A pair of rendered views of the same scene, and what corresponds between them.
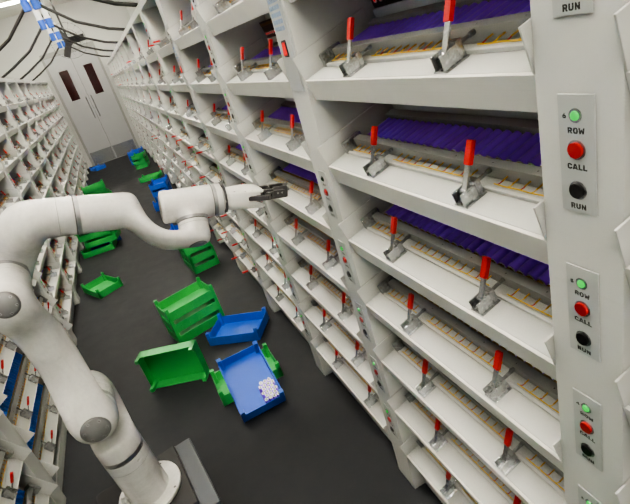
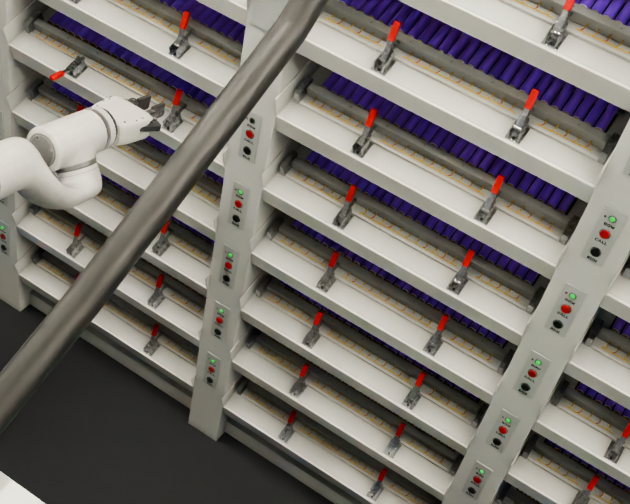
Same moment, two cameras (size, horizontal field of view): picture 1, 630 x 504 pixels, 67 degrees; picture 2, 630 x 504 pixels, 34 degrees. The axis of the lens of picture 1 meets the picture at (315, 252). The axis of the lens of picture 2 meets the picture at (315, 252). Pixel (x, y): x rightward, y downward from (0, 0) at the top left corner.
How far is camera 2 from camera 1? 1.39 m
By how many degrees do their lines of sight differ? 45
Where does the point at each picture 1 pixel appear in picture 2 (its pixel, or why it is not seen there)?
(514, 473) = (418, 407)
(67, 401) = not seen: outside the picture
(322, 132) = (283, 81)
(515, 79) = (579, 182)
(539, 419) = (470, 365)
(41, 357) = not seen: outside the picture
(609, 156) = (622, 243)
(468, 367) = (399, 325)
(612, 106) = not seen: outside the picture
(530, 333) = (499, 310)
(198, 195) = (93, 132)
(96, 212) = (13, 179)
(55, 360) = not seen: outside the picture
